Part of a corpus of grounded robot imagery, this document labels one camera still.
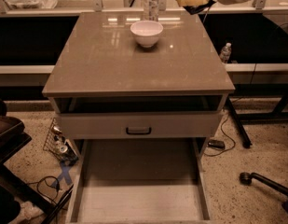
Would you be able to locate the blue rxbar blueberry packet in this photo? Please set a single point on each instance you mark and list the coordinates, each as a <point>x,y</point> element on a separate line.
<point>194,10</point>

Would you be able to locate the grey drawer cabinet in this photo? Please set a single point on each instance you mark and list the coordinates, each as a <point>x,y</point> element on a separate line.
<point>103,70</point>

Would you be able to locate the open lower drawer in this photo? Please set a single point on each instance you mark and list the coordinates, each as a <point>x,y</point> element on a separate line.
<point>139,181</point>

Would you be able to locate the clear water bottle on cabinet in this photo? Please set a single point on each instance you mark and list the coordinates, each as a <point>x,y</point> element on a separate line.
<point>151,10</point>

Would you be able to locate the white ceramic bowl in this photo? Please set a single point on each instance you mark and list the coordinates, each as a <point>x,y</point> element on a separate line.
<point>146,33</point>

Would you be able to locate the small water bottle behind cabinet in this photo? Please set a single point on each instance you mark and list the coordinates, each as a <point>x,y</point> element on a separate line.
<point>225,52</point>

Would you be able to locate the black table leg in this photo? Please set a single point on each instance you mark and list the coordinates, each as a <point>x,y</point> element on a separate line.
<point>246,142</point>

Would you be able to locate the black office chair base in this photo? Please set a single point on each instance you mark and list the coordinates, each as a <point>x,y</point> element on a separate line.
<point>247,178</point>

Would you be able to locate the blue tape cross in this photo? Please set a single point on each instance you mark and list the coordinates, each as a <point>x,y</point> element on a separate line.
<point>64,175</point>

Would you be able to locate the dark chair at left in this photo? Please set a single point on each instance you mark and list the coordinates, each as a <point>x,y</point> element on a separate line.
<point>12,139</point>

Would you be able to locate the closed drawer with black handle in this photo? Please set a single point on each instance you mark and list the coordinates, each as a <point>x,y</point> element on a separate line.
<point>139,125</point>

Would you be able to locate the wire basket with cans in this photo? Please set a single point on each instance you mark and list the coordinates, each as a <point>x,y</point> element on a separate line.
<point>58,146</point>

